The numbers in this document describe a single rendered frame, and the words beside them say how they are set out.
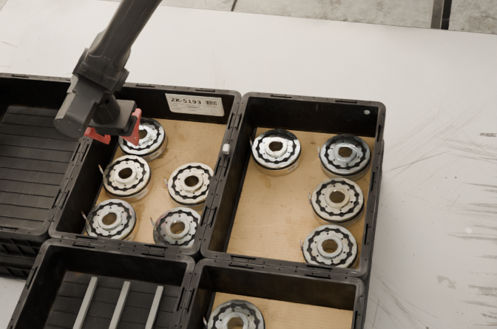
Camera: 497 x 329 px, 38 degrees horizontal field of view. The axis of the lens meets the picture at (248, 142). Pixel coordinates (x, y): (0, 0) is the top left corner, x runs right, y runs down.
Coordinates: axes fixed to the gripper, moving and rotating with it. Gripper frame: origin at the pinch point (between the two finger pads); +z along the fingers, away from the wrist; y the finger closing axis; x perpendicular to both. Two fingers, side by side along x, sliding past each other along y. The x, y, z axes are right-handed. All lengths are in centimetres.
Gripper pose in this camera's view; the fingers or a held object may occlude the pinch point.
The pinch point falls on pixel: (121, 140)
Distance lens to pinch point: 147.4
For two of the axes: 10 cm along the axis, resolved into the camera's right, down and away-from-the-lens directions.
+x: 2.2, -8.1, 5.4
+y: 9.6, 0.7, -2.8
